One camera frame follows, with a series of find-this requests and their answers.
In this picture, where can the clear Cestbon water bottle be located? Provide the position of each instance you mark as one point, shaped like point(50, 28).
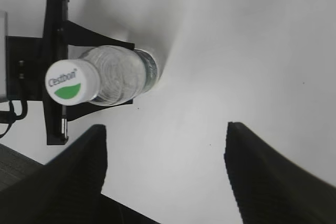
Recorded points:
point(124, 73)

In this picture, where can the white green-leaf bottle cap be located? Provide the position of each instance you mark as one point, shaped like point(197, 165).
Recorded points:
point(72, 82)

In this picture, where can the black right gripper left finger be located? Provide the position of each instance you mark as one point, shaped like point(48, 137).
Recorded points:
point(68, 189)

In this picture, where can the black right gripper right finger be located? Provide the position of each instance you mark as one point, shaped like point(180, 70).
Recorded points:
point(268, 187)

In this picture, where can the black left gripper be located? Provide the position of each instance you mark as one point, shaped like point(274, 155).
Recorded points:
point(27, 60)

